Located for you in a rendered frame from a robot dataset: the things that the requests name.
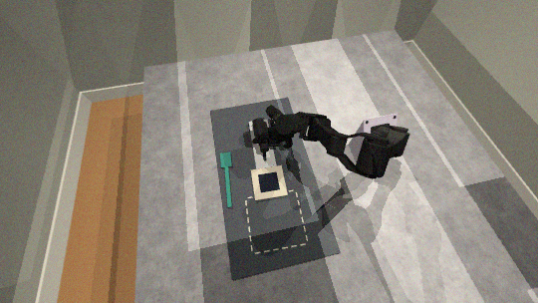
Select green trowel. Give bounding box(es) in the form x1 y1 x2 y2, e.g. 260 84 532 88
220 152 232 207

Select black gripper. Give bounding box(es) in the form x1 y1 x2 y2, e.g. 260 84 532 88
252 119 294 149

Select beige square tile with dark centre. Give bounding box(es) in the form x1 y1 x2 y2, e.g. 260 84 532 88
251 165 288 200

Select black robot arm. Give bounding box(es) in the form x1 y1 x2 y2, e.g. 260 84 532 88
265 105 409 179

